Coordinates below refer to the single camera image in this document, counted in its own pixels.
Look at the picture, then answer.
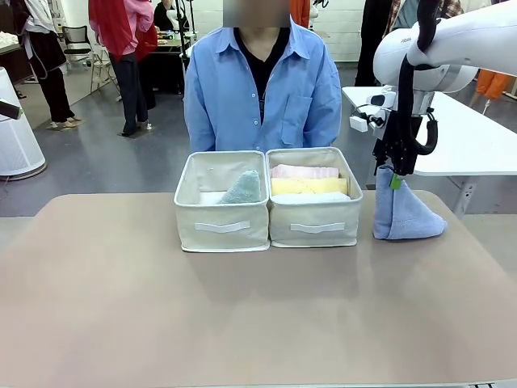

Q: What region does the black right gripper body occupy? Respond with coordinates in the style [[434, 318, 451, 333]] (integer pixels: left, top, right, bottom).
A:
[[377, 116, 405, 149]]

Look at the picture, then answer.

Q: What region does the light blue cone towel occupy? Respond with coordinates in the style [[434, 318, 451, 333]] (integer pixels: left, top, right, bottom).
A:
[[372, 164, 449, 242]]

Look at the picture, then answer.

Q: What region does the yellow towel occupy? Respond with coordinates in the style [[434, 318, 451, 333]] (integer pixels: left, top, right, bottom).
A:
[[270, 176, 349, 197]]

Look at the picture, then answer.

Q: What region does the white towel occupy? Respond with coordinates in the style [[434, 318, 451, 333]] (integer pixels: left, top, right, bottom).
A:
[[271, 191, 352, 205]]

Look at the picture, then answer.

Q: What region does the grey-green cone towel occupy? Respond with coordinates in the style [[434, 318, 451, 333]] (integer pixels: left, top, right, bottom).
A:
[[220, 169, 261, 205]]

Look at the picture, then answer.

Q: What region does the folding chair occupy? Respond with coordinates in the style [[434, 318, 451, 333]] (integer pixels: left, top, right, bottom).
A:
[[61, 25, 123, 102]]

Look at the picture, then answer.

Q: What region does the white table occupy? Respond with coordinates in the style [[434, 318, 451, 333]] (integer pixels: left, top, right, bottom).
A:
[[341, 85, 517, 220]]

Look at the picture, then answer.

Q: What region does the pink rolled towel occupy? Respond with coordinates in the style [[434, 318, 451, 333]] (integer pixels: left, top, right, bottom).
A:
[[270, 162, 341, 180]]

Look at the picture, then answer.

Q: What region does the cream fabric basket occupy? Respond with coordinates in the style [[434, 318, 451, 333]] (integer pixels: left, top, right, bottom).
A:
[[264, 145, 364, 249], [173, 150, 271, 254]]

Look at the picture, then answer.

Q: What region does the person in dark clothes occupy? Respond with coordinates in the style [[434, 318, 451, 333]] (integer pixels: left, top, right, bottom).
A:
[[354, 0, 406, 88]]

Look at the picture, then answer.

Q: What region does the orange garment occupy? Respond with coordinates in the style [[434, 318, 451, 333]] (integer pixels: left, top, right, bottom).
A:
[[475, 68, 513, 102]]

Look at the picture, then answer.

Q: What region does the person in blue shirt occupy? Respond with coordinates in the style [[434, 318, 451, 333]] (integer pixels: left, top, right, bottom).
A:
[[183, 15, 343, 155]]

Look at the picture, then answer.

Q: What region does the seated person in black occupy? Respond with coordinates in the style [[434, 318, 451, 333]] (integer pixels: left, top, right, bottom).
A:
[[152, 0, 179, 32]]

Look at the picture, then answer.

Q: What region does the person in red top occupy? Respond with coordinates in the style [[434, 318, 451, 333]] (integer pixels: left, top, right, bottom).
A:
[[87, 0, 159, 137]]

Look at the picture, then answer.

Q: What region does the person in black trousers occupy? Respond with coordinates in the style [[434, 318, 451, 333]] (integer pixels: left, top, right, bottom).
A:
[[11, 0, 82, 131]]

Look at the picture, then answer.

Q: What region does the white air purifier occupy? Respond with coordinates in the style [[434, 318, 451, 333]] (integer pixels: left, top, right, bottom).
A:
[[0, 65, 47, 182]]

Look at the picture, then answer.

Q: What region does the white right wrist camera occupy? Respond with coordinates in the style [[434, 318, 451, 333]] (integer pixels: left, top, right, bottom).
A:
[[348, 89, 400, 133]]

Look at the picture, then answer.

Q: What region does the black braided cable sleeve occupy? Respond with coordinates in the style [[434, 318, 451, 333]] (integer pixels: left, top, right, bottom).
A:
[[397, 0, 442, 175]]

